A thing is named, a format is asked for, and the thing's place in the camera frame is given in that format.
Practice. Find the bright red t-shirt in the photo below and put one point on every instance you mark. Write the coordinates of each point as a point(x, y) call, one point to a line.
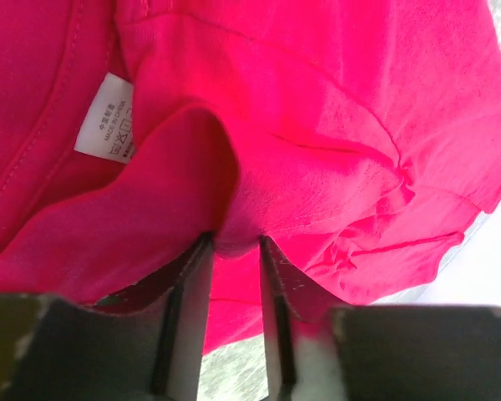
point(364, 137)

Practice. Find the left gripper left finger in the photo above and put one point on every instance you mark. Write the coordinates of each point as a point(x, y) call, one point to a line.
point(156, 331)

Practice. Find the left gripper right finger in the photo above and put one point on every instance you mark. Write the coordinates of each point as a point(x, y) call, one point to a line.
point(293, 307)

